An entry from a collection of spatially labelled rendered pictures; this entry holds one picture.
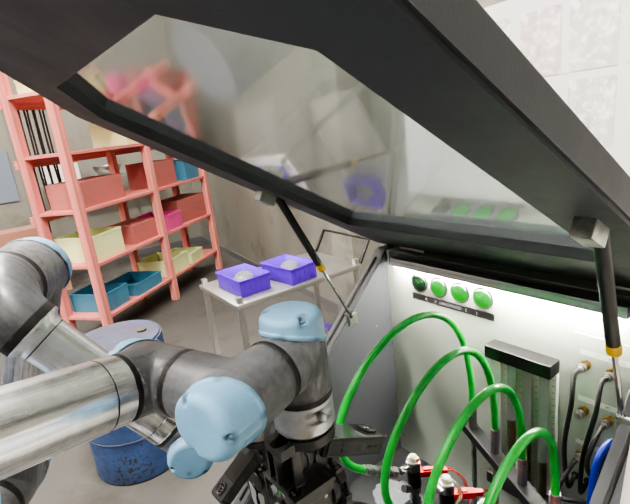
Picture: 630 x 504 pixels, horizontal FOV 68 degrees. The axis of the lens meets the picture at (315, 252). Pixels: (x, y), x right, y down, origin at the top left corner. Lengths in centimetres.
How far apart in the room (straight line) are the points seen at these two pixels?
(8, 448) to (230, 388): 18
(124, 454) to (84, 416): 242
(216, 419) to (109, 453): 251
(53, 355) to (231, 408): 41
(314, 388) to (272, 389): 8
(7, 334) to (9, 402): 33
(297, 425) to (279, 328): 12
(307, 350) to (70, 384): 23
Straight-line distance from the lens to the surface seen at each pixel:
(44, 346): 80
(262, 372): 48
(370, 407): 137
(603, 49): 246
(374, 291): 125
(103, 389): 50
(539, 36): 263
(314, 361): 53
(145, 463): 295
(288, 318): 51
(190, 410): 46
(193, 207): 615
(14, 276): 82
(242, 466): 102
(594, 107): 247
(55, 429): 48
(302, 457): 62
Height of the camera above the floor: 180
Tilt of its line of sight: 16 degrees down
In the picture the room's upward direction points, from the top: 7 degrees counter-clockwise
